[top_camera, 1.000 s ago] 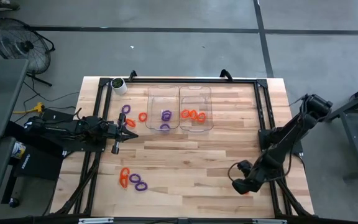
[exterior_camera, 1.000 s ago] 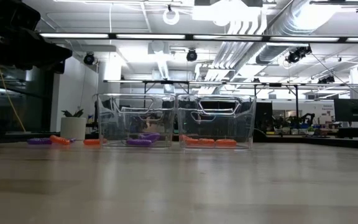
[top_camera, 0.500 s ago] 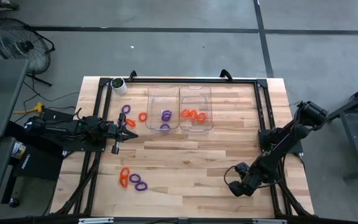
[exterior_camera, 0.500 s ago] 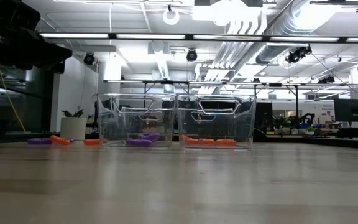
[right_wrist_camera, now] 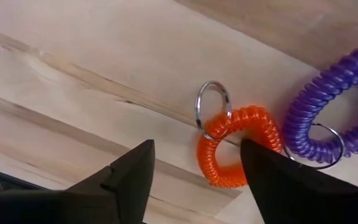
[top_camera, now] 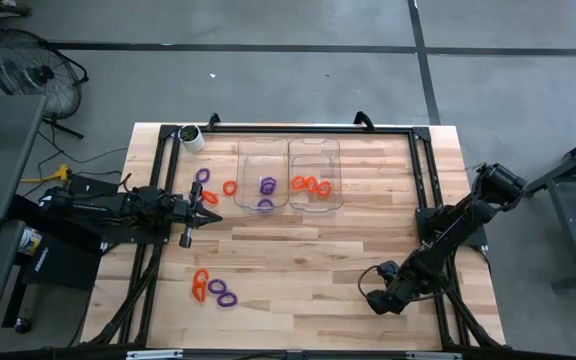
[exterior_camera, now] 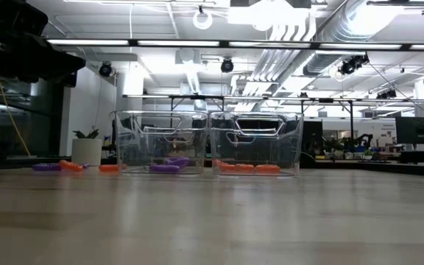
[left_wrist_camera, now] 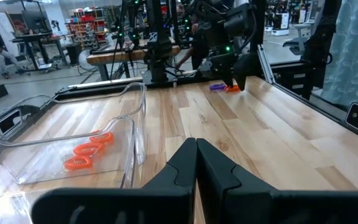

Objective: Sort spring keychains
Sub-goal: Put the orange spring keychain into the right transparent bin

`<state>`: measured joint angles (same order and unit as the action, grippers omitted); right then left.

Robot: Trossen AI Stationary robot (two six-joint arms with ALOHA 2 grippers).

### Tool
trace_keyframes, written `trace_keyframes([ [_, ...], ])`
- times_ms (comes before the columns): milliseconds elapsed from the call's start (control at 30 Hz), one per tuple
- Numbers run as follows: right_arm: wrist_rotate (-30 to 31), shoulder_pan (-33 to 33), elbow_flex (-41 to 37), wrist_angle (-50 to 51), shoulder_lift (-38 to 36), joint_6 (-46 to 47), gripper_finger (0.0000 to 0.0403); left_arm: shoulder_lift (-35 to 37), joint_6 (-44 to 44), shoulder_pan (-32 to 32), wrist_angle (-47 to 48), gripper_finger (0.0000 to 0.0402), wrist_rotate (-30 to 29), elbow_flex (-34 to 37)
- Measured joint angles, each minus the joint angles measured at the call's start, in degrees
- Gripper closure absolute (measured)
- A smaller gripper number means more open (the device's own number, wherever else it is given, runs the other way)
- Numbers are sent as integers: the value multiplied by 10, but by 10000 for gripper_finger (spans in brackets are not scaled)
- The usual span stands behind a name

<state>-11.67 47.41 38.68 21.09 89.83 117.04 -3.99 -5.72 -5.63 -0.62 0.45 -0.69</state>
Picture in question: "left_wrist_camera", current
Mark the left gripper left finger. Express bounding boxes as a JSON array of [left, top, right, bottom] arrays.
[[31, 138, 198, 224]]

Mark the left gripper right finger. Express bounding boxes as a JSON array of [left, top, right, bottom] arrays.
[[197, 138, 358, 224]]

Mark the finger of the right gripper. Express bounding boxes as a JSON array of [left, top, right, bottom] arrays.
[[219, 62, 234, 87], [233, 52, 262, 91]]

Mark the purple spiral keychain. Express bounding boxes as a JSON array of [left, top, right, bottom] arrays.
[[209, 83, 227, 92]]

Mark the grey office chair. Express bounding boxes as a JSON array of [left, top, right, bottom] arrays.
[[282, 21, 317, 57]]

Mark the clear plastic bin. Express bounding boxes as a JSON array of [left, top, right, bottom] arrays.
[[0, 116, 136, 224], [0, 82, 148, 187]]

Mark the wooden workbench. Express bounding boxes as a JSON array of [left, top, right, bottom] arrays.
[[85, 45, 180, 82]]

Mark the grey round floor fan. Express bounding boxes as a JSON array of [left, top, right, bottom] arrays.
[[77, 48, 98, 72]]

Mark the red storage shelf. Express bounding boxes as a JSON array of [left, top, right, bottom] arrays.
[[68, 12, 107, 47]]

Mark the black standing desk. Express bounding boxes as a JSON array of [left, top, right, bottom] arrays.
[[11, 30, 70, 72]]

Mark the black monitor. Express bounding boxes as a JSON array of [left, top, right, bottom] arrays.
[[21, 9, 53, 34]]

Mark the silver aluminium rail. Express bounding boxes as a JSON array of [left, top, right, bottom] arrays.
[[255, 45, 275, 85]]

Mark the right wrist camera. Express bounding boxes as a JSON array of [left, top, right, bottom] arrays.
[[198, 58, 214, 74]]

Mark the black aluminium rig frame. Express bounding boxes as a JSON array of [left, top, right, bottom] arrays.
[[51, 0, 358, 147]]

